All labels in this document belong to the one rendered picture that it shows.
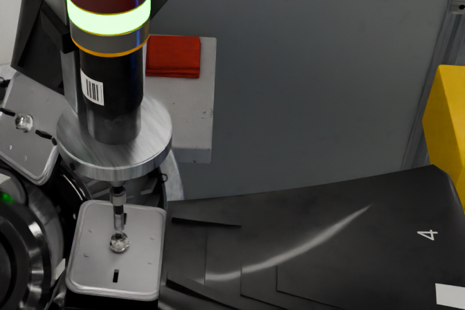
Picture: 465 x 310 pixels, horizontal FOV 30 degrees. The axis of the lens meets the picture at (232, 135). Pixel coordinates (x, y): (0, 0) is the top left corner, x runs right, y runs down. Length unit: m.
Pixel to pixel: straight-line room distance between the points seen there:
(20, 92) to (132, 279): 0.16
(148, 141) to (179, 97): 0.70
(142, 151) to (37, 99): 0.13
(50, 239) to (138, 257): 0.07
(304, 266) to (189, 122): 0.59
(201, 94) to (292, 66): 0.23
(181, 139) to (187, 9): 0.26
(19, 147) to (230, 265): 0.17
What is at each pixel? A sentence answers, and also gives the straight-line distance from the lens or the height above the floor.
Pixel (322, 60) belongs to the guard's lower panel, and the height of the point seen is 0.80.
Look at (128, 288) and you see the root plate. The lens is 0.59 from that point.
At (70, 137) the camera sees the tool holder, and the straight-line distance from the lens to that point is 0.53.
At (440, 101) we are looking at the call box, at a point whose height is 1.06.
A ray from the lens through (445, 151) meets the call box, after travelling 0.94.
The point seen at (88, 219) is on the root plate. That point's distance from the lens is 0.63.
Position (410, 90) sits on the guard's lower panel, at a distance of 1.47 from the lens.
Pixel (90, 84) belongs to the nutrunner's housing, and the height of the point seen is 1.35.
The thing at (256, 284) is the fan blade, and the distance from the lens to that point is 0.60.
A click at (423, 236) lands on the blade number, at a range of 0.66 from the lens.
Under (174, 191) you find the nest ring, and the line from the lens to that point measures 0.79.
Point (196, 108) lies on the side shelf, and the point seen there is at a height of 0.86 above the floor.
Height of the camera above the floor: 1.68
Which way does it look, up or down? 44 degrees down
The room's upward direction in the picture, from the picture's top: 5 degrees clockwise
